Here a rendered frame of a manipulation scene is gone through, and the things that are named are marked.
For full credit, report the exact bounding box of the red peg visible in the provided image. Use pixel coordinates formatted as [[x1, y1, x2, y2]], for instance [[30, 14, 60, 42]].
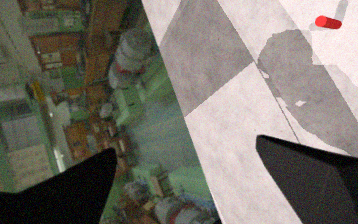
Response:
[[315, 15, 342, 30]]

